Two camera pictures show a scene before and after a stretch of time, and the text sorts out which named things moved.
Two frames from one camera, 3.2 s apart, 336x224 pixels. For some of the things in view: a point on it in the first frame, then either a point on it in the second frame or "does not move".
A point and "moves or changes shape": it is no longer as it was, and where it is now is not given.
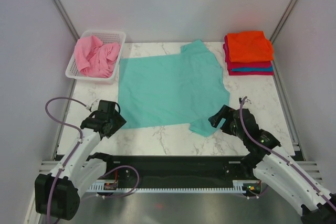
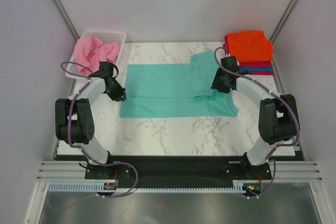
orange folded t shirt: (249, 46) does not move
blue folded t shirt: (252, 69) does not move
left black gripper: (119, 121) → (120, 93)
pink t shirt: (95, 59) does not move
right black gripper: (225, 112) → (216, 83)
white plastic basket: (108, 37) → (75, 69)
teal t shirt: (183, 89) moves or changes shape
